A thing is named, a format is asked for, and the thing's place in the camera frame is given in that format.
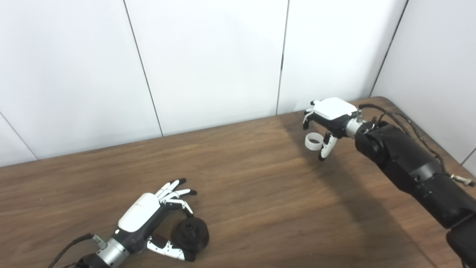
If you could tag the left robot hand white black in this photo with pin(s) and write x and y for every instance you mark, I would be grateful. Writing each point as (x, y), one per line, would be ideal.
(139, 214)

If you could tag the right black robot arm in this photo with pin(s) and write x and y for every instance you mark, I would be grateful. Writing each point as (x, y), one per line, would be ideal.
(409, 163)

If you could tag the round black part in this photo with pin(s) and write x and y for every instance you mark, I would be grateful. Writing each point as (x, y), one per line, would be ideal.
(195, 236)

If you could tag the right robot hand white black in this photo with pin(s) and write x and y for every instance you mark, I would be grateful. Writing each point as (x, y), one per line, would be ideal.
(333, 108)

